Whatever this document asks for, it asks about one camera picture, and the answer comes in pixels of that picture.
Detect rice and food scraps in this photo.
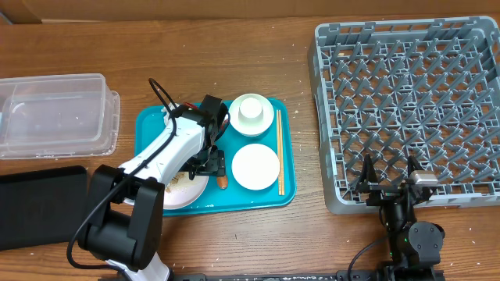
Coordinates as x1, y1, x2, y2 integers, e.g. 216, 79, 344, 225
165, 172, 195, 194

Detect wooden chopstick right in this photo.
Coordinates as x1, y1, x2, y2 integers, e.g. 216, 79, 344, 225
277, 110, 285, 196

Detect small white plate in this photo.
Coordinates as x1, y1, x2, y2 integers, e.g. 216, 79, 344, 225
231, 144, 280, 190

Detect black waste tray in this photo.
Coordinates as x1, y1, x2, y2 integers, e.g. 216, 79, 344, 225
1, 165, 88, 251

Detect wooden chopstick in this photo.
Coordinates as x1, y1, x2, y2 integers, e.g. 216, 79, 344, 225
277, 110, 285, 196
276, 110, 284, 196

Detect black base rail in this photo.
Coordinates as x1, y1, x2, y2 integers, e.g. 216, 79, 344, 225
98, 270, 445, 281

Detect grey dish rack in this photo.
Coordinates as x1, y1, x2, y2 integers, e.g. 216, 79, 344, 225
309, 16, 499, 215

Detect clear plastic bin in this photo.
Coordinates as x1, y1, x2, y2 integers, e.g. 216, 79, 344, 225
1, 73, 120, 160

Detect cardboard backdrop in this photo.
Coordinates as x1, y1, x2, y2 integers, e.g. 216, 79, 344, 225
1, 0, 499, 24

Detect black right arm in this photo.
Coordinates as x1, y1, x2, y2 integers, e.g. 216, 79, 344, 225
347, 155, 445, 280

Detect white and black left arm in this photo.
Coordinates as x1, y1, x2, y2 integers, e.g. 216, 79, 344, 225
70, 95, 229, 280

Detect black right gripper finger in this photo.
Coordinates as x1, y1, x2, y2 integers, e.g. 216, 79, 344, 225
407, 155, 421, 174
359, 154, 378, 183

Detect large white plate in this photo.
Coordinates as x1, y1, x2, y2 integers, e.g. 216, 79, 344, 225
163, 176, 209, 210

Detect white upturned bowl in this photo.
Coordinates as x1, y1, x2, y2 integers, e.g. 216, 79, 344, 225
229, 93, 274, 137

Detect teal plastic tray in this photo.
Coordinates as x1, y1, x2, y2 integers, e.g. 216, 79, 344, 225
133, 97, 297, 218

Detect orange carrot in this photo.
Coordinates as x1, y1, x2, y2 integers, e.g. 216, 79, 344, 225
216, 176, 228, 190

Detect wooden chopstick left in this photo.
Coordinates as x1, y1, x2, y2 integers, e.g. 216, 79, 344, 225
276, 110, 284, 196

